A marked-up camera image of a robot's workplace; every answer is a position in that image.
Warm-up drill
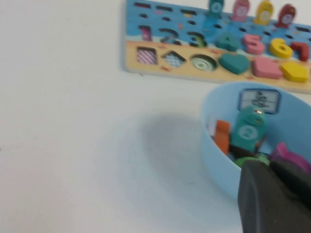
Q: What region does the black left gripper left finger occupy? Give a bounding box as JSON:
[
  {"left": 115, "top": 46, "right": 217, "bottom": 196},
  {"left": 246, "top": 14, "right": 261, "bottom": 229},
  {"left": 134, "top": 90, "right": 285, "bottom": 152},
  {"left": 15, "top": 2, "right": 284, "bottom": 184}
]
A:
[{"left": 237, "top": 159, "right": 311, "bottom": 233}]

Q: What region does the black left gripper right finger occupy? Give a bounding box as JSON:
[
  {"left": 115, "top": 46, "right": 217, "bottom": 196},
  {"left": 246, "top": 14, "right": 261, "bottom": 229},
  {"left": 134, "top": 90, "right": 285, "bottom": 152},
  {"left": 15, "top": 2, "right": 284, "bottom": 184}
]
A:
[{"left": 269, "top": 159, "right": 311, "bottom": 207}]

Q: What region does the teal fish numbered two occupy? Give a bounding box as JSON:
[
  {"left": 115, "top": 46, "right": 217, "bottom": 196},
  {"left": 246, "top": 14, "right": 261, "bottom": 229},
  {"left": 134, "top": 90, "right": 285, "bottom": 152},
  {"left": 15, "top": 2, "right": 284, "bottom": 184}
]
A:
[{"left": 229, "top": 105, "right": 268, "bottom": 151}]

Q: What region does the magenta wooden fish piece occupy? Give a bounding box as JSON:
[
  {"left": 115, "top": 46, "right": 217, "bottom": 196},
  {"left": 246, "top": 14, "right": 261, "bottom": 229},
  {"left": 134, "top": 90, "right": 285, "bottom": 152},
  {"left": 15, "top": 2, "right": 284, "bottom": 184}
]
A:
[{"left": 269, "top": 142, "right": 311, "bottom": 170}]

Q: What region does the light blue plastic bowl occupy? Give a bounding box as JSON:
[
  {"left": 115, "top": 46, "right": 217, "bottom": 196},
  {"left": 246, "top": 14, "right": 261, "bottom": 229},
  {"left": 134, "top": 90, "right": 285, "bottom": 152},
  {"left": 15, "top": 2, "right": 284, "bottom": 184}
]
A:
[{"left": 199, "top": 82, "right": 311, "bottom": 207}]

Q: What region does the orange wooden fish piece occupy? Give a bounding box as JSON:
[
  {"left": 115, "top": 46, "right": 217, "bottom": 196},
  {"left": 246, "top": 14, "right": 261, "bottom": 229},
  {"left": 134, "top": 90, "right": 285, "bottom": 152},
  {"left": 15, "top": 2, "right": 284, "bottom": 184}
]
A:
[{"left": 213, "top": 120, "right": 231, "bottom": 156}]

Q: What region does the paper label on blue bowl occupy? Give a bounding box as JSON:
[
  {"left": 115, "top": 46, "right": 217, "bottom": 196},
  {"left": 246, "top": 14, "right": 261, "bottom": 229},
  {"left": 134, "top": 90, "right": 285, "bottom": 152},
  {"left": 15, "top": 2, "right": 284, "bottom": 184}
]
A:
[{"left": 238, "top": 88, "right": 281, "bottom": 115}]

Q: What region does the yellow wooden fish piece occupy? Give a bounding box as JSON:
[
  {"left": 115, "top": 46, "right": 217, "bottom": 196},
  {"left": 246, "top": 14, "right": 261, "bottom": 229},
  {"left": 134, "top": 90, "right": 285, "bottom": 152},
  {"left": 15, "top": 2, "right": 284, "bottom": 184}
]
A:
[{"left": 253, "top": 0, "right": 272, "bottom": 25}]

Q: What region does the pink wooden fish piece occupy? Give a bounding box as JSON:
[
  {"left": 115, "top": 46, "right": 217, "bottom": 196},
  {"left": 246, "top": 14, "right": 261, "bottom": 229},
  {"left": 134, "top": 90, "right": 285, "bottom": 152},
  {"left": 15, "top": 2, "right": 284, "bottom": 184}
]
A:
[{"left": 230, "top": 0, "right": 251, "bottom": 21}]

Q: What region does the blue wooden puzzle board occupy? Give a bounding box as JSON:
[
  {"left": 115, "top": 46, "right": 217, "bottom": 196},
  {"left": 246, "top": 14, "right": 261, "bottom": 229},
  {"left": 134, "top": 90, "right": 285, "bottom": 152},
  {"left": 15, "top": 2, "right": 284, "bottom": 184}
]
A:
[{"left": 121, "top": 0, "right": 311, "bottom": 95}]

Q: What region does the green fish numbered three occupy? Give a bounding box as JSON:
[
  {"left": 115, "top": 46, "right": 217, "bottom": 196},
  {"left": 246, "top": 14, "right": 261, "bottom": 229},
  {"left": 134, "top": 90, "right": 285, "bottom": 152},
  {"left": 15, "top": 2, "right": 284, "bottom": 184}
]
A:
[{"left": 234, "top": 154, "right": 270, "bottom": 168}]

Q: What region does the yellow wooden pentagon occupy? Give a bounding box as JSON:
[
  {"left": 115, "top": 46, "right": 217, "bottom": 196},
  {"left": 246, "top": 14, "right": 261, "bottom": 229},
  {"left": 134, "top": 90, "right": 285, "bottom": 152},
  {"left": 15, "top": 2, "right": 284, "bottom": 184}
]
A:
[{"left": 281, "top": 60, "right": 310, "bottom": 83}]

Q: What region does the pink wooden trapezoid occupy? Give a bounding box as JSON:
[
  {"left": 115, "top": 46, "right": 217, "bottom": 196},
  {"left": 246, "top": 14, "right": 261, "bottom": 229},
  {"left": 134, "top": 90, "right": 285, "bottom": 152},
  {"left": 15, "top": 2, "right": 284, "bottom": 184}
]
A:
[{"left": 251, "top": 56, "right": 284, "bottom": 80}]

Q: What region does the red wooden number seven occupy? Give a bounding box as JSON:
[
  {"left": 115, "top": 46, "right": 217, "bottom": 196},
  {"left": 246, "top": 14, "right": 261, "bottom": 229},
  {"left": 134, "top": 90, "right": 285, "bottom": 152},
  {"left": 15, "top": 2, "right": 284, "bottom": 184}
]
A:
[{"left": 290, "top": 41, "right": 311, "bottom": 62}]

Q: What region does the teal wooden heart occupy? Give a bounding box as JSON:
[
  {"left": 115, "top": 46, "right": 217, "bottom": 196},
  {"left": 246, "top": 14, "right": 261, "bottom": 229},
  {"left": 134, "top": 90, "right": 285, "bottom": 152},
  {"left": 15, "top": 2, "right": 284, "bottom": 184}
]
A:
[{"left": 219, "top": 53, "right": 251, "bottom": 75}]

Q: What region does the yellow wooden number six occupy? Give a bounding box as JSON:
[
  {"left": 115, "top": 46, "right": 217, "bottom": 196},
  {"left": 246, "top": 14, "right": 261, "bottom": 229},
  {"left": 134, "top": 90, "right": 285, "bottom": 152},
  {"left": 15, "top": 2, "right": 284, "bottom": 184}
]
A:
[{"left": 269, "top": 38, "right": 294, "bottom": 60}]

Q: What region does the pink wooden number five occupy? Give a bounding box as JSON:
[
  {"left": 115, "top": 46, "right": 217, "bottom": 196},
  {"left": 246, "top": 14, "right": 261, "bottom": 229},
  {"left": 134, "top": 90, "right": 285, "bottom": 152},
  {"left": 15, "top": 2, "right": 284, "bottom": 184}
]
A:
[{"left": 243, "top": 33, "right": 264, "bottom": 54}]

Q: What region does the teal wooden number four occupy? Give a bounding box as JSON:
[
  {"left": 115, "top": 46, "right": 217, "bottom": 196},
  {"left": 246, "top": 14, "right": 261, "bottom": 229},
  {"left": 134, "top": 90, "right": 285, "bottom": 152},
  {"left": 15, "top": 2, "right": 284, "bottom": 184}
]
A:
[{"left": 215, "top": 32, "right": 240, "bottom": 52}]

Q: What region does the red fish numbered seven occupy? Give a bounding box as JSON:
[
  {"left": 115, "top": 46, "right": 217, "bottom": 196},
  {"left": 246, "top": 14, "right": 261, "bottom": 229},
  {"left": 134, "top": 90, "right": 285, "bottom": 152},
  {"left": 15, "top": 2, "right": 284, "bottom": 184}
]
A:
[{"left": 275, "top": 3, "right": 297, "bottom": 28}]

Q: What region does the teal fish numbered four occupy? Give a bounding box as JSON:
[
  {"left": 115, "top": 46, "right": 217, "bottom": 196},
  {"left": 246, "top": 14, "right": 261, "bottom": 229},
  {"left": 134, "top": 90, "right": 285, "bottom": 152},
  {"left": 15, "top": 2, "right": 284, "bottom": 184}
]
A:
[{"left": 205, "top": 0, "right": 225, "bottom": 18}]

